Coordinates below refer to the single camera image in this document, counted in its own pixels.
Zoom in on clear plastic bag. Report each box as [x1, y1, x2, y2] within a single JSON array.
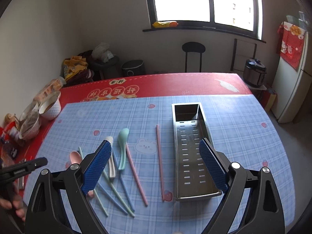
[[91, 42, 114, 63]]

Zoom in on white ribbed bowl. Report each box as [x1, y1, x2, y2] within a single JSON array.
[[39, 91, 61, 121]]

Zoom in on white refrigerator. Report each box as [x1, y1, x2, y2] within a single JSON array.
[[272, 31, 311, 124]]

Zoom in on yellow package on windowsill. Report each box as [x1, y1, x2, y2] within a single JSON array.
[[152, 21, 178, 28]]

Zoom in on black electric pressure cooker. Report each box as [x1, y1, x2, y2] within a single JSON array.
[[243, 59, 267, 87]]

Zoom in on red yellow carton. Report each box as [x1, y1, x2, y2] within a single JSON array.
[[261, 88, 277, 112]]

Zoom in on beige spoon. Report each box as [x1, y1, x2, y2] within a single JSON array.
[[105, 136, 116, 180]]

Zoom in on pink spoon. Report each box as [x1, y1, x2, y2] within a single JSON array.
[[69, 151, 94, 198]]

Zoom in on red hanging cloth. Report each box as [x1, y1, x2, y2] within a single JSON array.
[[277, 21, 306, 70]]

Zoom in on green spoon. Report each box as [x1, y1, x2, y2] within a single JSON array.
[[118, 128, 129, 171]]

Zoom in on stainless steel utensil tray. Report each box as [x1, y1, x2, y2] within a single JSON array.
[[172, 103, 222, 202]]

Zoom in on blue chopstick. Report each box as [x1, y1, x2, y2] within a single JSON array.
[[112, 149, 135, 212], [97, 183, 128, 215]]

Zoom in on person's left hand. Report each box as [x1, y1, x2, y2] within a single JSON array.
[[0, 187, 27, 222]]

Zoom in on green chopstick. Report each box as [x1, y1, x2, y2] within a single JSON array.
[[103, 171, 135, 218], [78, 146, 108, 217]]

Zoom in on pink chopstick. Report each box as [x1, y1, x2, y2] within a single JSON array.
[[156, 124, 165, 202], [126, 144, 148, 207]]

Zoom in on red snack packets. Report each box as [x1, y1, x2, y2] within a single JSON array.
[[1, 113, 24, 167]]

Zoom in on black framed window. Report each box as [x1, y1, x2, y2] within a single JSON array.
[[146, 0, 263, 40]]

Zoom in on yellow snack bag pile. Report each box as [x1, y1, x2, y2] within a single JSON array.
[[63, 56, 88, 81]]

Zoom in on blue plaid table mat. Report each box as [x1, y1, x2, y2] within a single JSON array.
[[37, 95, 296, 233]]

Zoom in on small side table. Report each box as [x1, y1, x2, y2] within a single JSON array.
[[245, 82, 267, 95]]

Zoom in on black round stool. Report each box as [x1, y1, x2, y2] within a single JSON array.
[[181, 41, 206, 73]]

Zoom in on black folding chair frame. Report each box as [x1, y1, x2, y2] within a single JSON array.
[[230, 39, 257, 72]]

